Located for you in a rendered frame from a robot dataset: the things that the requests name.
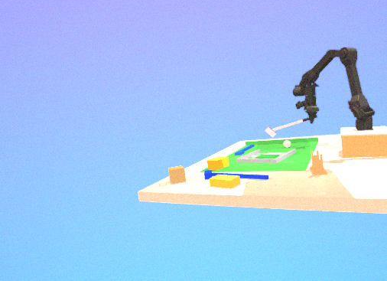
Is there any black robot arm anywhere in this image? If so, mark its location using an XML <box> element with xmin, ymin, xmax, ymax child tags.
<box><xmin>292</xmin><ymin>47</ymin><xmax>376</xmax><ymax>131</ymax></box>

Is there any blue putter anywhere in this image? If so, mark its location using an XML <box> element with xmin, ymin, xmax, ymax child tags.
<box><xmin>234</xmin><ymin>144</ymin><xmax>255</xmax><ymax>155</ymax></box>
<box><xmin>204</xmin><ymin>170</ymin><xmax>268</xmax><ymax>180</ymax></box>

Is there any white golf ball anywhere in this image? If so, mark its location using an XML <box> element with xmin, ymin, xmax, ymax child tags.
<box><xmin>283</xmin><ymin>140</ymin><xmax>291</xmax><ymax>148</ymax></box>

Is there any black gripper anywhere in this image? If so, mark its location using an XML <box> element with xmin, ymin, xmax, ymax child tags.
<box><xmin>304</xmin><ymin>95</ymin><xmax>319</xmax><ymax>124</ymax></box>

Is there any green flat mat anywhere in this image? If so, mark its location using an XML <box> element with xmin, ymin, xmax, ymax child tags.
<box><xmin>212</xmin><ymin>142</ymin><xmax>318</xmax><ymax>172</ymax></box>

